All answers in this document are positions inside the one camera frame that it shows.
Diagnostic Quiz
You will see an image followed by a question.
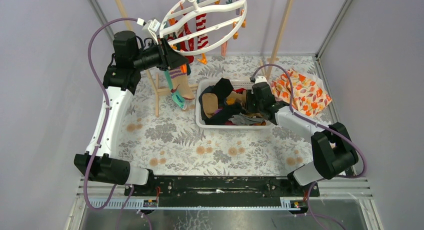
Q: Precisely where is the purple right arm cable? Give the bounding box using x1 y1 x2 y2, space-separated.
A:
251 63 368 230

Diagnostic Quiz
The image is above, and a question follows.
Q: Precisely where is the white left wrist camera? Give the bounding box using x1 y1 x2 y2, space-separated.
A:
136 18 161 44

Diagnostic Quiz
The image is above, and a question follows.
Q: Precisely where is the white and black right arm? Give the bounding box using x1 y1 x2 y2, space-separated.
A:
246 82 359 196

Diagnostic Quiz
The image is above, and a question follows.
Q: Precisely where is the black sock in basket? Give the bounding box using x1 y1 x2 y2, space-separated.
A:
198 78 247 125

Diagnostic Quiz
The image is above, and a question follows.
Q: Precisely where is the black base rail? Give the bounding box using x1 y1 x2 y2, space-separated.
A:
124 175 320 208

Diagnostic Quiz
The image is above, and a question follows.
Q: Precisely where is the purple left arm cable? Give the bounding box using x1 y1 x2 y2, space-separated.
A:
82 18 153 230

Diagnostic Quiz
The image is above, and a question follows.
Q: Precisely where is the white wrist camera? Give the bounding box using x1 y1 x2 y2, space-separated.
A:
250 75 269 84
136 18 161 44

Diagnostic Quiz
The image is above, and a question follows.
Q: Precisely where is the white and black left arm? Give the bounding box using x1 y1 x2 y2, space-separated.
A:
73 30 189 196

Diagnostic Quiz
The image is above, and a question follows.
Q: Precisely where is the wooden drying rack frame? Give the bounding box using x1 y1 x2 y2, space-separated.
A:
115 0 294 117

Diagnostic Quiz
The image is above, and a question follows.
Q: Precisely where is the green and blue sock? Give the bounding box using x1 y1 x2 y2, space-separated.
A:
164 71 187 110

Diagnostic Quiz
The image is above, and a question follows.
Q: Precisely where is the white round clip hanger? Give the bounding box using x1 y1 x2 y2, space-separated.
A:
158 0 248 55

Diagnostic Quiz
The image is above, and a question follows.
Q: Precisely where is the orange floral cloth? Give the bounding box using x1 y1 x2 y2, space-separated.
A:
270 68 333 117

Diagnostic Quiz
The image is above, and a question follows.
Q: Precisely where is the maroon purple striped tan sock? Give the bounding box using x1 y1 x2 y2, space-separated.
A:
168 68 195 100

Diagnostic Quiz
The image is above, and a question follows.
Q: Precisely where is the floral table mat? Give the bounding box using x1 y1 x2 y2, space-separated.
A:
117 75 312 176

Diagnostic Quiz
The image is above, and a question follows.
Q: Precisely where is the white plastic laundry basket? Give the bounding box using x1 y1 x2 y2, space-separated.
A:
194 78 277 130

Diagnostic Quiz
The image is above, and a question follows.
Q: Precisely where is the red white striped sock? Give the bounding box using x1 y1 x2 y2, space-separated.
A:
167 11 210 64

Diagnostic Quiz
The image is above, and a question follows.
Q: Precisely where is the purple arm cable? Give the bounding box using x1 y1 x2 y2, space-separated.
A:
82 18 153 230
251 63 368 230

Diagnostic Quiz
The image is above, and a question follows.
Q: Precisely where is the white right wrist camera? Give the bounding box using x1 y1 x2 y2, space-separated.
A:
250 75 269 84

